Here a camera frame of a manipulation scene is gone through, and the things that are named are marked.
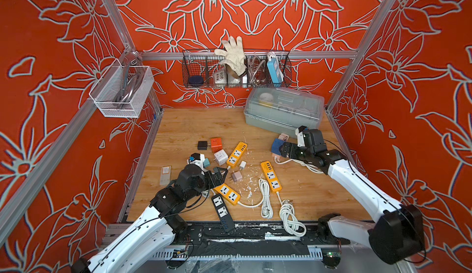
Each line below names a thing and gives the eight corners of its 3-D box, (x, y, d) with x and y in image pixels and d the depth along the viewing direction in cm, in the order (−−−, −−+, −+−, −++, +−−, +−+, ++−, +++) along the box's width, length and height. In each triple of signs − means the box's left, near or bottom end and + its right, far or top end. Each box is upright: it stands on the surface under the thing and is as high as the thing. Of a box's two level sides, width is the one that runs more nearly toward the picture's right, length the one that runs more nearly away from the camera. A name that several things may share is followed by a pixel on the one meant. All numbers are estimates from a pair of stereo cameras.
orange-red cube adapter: (210, 153, 100) (209, 148, 96) (211, 142, 105) (210, 137, 101) (222, 153, 100) (221, 148, 96) (222, 142, 105) (222, 137, 101)
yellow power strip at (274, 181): (274, 192, 86) (275, 190, 84) (261, 163, 95) (261, 161, 94) (281, 189, 86) (282, 188, 85) (267, 161, 96) (268, 159, 94)
